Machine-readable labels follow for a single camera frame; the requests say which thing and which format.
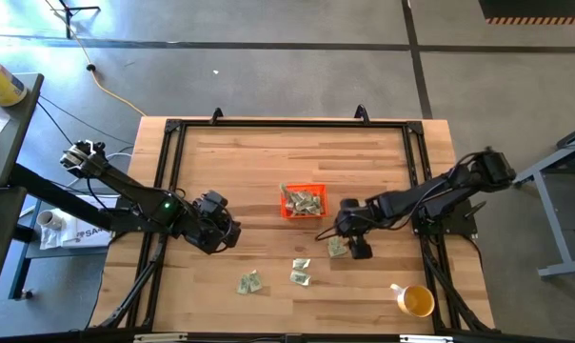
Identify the black hazard-striped mat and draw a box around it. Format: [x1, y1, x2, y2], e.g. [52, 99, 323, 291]
[478, 0, 575, 26]

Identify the black aluminium table frame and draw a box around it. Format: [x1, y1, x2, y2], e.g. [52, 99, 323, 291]
[96, 117, 493, 334]

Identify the orange plastic basket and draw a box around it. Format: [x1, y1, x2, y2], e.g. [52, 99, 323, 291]
[280, 183, 329, 220]

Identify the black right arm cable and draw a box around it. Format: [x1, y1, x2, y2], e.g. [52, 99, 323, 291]
[314, 227, 341, 242]

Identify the black side panel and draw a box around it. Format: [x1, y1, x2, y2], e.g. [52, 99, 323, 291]
[0, 185, 28, 301]

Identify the black floor cable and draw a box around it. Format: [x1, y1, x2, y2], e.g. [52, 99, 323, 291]
[38, 93, 135, 147]
[35, 100, 92, 169]

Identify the blue cart frame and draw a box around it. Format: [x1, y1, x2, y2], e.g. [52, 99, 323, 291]
[9, 199, 110, 301]

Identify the black tripod stand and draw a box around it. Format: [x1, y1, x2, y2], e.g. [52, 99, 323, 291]
[44, 0, 102, 40]

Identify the yellow floor cable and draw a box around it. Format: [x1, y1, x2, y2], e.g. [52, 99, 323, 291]
[44, 0, 147, 118]

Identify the blue-grey metal table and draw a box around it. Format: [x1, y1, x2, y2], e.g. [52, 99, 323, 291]
[513, 121, 575, 279]

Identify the white printed cloth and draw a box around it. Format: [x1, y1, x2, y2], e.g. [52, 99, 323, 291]
[39, 192, 117, 252]

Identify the yellow wipes canister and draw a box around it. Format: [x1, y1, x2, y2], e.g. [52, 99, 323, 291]
[0, 49, 28, 108]

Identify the white paper cup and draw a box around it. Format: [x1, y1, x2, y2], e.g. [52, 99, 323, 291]
[35, 209, 63, 231]

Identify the grey side table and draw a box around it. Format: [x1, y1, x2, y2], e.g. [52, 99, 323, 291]
[0, 71, 45, 190]

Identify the black diagonal beam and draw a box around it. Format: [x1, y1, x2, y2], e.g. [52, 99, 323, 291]
[9, 163, 127, 234]

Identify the yellow mug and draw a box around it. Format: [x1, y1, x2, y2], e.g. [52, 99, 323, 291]
[389, 283, 436, 319]

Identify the white metal bracket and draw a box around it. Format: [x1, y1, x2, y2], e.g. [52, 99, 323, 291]
[133, 333, 189, 343]
[399, 333, 454, 343]

